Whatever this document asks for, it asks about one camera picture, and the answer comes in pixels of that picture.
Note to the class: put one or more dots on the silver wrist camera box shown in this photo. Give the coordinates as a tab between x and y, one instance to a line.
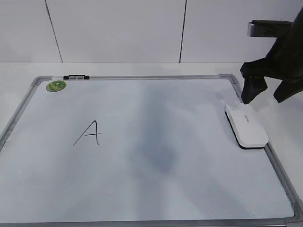
267	28

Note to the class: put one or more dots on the round green sticker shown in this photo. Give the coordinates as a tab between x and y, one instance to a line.
56	86

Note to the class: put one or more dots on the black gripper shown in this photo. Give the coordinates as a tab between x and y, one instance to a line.
284	61

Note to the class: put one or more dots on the white whiteboard eraser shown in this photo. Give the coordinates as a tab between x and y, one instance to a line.
248	129

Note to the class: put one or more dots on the white board with grey frame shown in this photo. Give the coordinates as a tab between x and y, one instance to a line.
138	151

